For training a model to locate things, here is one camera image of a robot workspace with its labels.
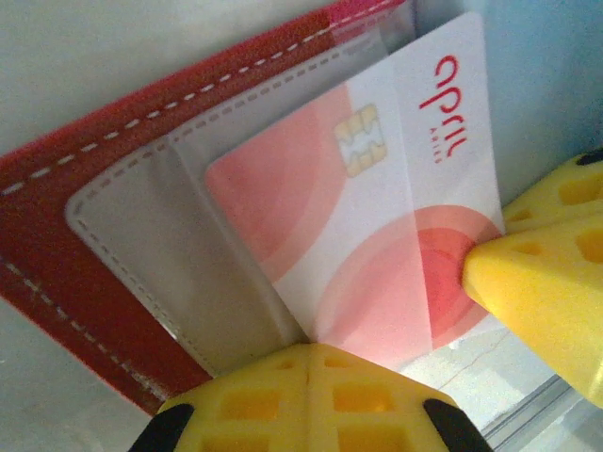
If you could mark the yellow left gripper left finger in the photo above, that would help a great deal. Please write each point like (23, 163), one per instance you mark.
(235, 414)

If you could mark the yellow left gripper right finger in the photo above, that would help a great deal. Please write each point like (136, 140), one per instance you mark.
(377, 414)

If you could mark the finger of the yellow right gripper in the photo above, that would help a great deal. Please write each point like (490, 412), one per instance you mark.
(542, 306)
(565, 198)

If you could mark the white pink april card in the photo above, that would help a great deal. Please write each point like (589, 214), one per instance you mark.
(358, 212)

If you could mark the red card holder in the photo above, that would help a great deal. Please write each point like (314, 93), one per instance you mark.
(70, 245)

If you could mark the aluminium rail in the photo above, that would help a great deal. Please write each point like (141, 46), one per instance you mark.
(542, 416)

